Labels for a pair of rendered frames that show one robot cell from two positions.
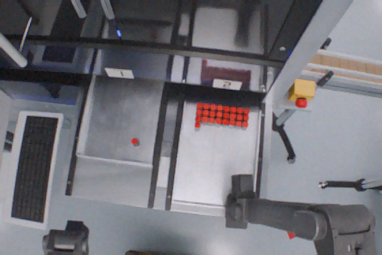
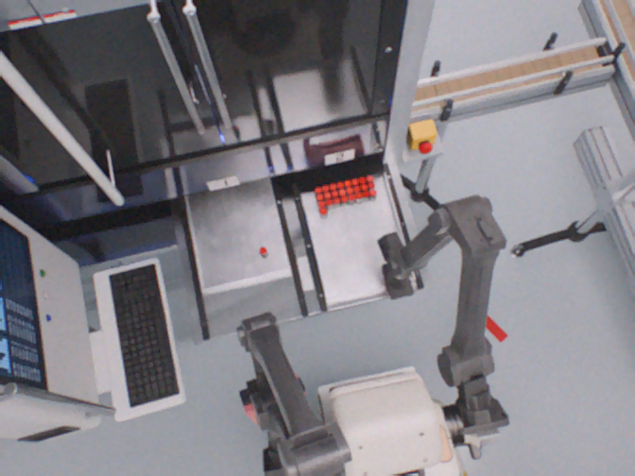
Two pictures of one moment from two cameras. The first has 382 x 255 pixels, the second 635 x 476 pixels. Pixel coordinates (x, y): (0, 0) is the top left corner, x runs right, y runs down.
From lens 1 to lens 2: 0.90 m
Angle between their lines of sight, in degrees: 5
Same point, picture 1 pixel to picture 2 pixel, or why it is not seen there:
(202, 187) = (352, 274)
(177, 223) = (334, 371)
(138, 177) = (281, 288)
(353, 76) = (482, 93)
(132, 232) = not seen: hidden behind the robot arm
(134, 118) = (252, 229)
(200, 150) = (335, 237)
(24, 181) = (137, 352)
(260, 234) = not seen: hidden behind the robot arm
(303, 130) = (459, 188)
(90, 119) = (201, 247)
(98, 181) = (237, 310)
